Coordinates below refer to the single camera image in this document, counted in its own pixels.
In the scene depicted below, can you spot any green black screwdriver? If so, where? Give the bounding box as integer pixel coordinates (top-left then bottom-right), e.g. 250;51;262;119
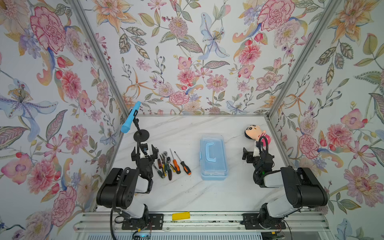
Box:
153;164;166;179

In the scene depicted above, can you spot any black handled wrench tool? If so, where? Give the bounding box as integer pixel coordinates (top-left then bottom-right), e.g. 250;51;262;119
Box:
165;157;173;181

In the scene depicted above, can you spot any light blue plastic toolbox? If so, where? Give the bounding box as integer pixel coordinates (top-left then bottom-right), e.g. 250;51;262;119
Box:
200;134;229;181

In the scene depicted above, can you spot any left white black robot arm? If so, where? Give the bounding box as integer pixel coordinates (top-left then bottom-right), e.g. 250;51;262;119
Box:
96;144;159;240

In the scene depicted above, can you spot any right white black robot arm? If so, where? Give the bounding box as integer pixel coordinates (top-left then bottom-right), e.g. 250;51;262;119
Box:
243;136;329;229

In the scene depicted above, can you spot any red black small screwdriver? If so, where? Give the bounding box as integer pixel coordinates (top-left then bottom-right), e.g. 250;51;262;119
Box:
158;159;163;169

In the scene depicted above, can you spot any cartoon boy plush doll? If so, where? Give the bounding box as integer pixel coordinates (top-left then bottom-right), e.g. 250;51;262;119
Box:
245;125;271;147

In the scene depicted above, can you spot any orange black screwdriver right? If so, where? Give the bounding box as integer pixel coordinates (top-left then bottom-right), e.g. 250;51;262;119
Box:
174;151;192;176

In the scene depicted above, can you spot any yellow tape label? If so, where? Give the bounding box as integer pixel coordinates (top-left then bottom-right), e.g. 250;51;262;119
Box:
172;212;191;221

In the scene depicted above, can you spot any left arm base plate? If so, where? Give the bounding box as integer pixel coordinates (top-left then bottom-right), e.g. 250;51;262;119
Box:
122;214;164;231

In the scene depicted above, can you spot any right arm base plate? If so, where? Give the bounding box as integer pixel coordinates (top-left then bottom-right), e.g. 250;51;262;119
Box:
240;213;287;231

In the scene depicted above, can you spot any aluminium front rail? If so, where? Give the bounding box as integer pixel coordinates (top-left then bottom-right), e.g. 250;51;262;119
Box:
74;211;330;233

